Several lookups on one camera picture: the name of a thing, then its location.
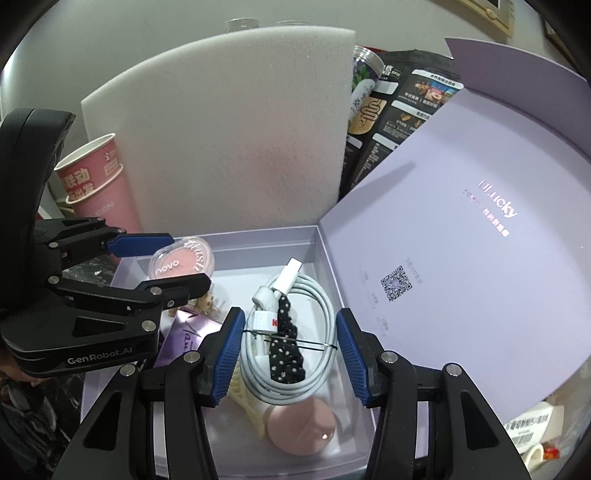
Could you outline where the clear plastic jar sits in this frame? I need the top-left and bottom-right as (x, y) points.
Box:
(348, 45), (386, 134)

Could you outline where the white cable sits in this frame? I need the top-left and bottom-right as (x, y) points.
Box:
(240, 258), (340, 407)

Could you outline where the white labelled box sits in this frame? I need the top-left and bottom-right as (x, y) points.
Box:
(503, 401), (568, 453)

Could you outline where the black printed snack bag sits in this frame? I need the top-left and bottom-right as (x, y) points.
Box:
(339, 48), (462, 201)

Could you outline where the pink round compact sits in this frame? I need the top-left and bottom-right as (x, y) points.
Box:
(263, 397), (338, 457)

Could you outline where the small purple box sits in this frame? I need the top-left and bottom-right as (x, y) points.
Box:
(152, 308), (222, 370)

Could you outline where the lilac cardboard box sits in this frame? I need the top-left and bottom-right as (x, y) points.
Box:
(83, 37), (591, 476)

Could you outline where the white foam board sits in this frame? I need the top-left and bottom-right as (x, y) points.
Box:
(81, 28), (357, 234)

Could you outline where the red paper cup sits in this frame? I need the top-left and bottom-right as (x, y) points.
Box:
(53, 134), (125, 204)

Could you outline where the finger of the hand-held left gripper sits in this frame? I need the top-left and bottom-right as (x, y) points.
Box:
(38, 216), (175, 272)
(47, 272), (213, 332)

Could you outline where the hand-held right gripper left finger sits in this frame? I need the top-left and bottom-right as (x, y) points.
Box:
(51, 307), (247, 480)

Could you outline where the cream hair clip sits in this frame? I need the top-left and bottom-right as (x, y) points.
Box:
(228, 360), (273, 439)

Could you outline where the clear round blush compact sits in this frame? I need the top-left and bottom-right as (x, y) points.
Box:
(148, 236), (217, 283)

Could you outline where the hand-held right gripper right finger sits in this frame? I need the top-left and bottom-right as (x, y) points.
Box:
(336, 307), (522, 480)

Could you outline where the pink panda paper cup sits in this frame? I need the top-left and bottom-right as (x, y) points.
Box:
(71, 164), (144, 234)

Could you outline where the cream framed wall picture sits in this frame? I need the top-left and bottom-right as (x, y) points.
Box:
(443, 0), (515, 38)

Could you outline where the black polka dot scrunchie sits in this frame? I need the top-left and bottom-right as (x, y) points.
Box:
(269, 293), (308, 385)

